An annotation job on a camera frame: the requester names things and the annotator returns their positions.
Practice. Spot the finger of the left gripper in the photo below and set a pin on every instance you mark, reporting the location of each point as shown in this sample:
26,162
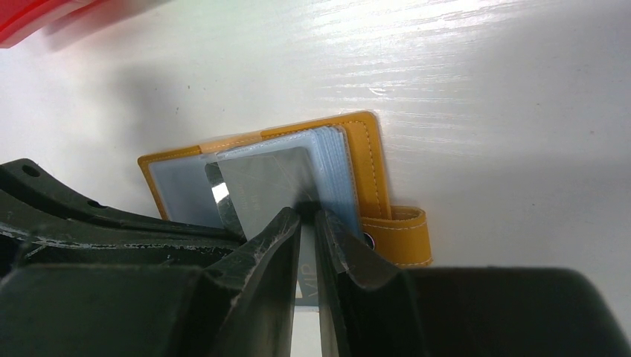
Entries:
31,236
24,180

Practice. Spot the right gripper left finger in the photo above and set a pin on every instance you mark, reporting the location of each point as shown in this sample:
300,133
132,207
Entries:
242,305

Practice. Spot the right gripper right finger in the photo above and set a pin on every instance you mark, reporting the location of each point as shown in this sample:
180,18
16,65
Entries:
370,307

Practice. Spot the yellow leather card holder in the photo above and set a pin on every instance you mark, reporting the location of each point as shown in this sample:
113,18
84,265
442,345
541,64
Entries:
400,232

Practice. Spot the red bin with gold card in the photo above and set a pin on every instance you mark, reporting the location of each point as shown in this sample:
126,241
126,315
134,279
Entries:
21,18

